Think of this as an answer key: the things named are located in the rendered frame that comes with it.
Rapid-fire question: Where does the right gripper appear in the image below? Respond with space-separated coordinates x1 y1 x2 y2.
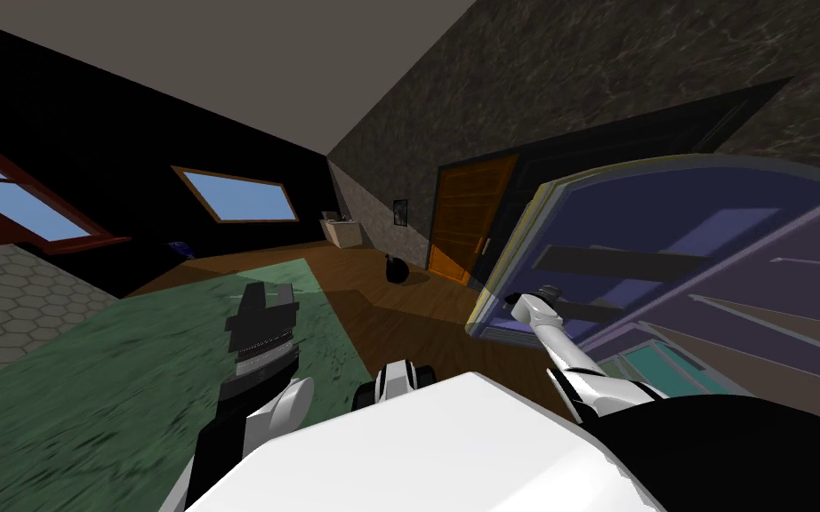
556 297 626 324

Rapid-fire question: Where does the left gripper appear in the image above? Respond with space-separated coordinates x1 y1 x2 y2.
224 280 302 355

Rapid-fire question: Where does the beige cabinet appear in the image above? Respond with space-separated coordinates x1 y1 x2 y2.
318 210 365 250

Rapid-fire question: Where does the brown framed window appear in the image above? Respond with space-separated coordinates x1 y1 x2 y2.
171 164 301 226

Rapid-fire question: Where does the blue door leaf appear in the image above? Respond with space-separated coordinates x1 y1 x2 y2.
465 155 820 351

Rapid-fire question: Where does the black round floor object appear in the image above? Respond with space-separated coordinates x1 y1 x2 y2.
384 253 412 286

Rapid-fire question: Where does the orange wooden door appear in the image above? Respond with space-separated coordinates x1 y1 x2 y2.
427 154 520 286

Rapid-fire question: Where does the green rug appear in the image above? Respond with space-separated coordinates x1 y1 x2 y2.
0 257 375 512

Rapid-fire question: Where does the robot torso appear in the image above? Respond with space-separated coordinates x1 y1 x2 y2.
183 358 669 512

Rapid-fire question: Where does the red framed window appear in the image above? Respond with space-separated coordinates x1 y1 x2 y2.
0 120 132 255

